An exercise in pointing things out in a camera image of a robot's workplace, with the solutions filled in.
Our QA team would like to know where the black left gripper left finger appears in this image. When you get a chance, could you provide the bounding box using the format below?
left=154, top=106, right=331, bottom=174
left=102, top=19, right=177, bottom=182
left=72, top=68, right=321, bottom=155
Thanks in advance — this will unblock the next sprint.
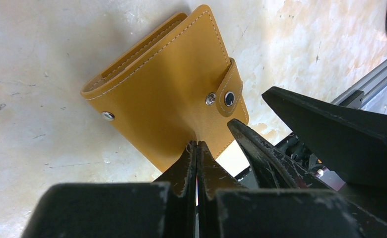
left=22, top=141, right=197, bottom=238

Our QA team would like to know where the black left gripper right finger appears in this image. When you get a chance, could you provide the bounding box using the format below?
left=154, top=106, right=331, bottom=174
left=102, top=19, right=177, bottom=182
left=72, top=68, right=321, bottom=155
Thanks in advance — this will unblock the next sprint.
left=197, top=141, right=361, bottom=238

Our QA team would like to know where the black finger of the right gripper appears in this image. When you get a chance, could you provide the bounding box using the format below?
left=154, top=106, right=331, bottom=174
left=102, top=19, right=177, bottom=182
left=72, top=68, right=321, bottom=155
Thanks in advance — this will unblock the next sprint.
left=227, top=119, right=331, bottom=190
left=262, top=87, right=387, bottom=188

